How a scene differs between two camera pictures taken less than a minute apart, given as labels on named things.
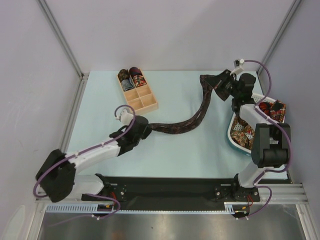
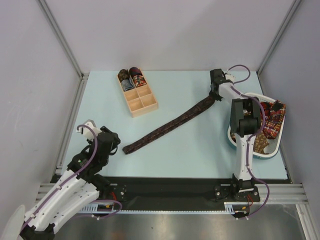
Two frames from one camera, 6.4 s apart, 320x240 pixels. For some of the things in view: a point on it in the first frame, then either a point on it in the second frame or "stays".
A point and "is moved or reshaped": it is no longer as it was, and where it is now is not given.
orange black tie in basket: x=265 y=106 stays
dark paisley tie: x=190 y=122 is moved or reshaped
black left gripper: x=147 y=131 -> x=116 y=141
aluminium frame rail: x=64 y=43 stays
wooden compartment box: x=141 y=98 stays
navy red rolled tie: x=135 y=71 stays
